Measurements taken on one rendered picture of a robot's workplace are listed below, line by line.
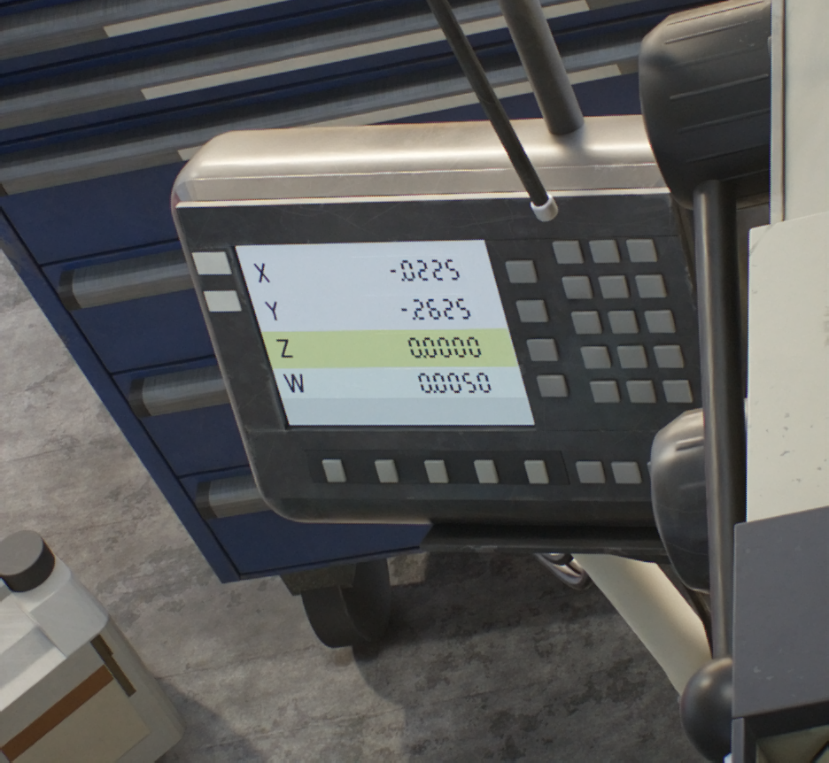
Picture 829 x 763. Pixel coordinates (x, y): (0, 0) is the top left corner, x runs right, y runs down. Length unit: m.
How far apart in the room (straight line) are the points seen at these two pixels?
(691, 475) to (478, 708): 2.31
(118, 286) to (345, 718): 0.57
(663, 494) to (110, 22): 1.78
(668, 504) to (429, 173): 0.80
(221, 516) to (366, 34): 0.61
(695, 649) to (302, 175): 0.39
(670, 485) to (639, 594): 1.00
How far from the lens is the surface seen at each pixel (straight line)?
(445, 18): 1.55
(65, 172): 3.34
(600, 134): 2.23
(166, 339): 3.51
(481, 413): 2.30
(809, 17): 1.38
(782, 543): 1.19
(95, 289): 3.44
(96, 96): 3.27
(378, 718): 3.81
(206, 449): 3.61
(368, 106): 3.24
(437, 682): 3.81
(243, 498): 3.62
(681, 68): 1.44
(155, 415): 3.55
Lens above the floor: 2.75
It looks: 42 degrees down
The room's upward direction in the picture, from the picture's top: 30 degrees counter-clockwise
